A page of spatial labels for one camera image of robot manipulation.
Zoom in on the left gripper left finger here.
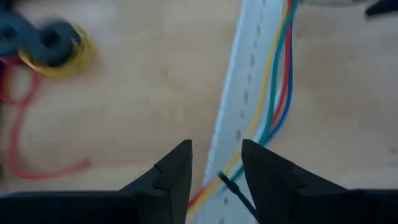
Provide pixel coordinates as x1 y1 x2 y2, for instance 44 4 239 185
0 139 193 224

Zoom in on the white perforated cable raceway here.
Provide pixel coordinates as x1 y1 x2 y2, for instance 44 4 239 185
195 0 299 224

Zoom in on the yellow cable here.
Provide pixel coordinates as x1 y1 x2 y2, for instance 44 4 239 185
17 0 290 217

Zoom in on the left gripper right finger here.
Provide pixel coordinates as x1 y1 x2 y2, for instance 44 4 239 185
241 139 398 224

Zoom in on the green cable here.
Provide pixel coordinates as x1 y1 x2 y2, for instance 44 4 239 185
228 0 299 186

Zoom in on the blue cable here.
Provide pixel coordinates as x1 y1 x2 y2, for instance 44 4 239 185
267 24 295 144

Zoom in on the black zip tie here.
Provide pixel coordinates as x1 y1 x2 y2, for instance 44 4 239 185
217 170 261 223

